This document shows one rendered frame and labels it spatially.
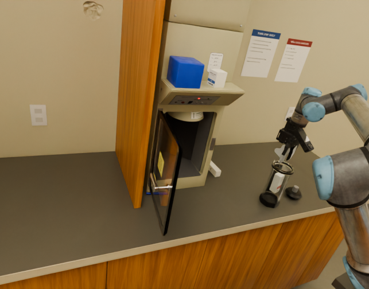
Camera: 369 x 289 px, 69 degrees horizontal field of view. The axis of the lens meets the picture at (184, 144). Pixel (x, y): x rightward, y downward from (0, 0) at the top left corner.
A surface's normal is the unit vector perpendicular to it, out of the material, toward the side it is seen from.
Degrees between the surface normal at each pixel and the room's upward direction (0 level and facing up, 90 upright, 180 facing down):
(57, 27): 90
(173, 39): 90
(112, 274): 90
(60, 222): 0
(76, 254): 0
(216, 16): 90
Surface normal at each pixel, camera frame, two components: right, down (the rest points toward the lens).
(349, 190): -0.21, 0.50
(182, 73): 0.37, 0.50
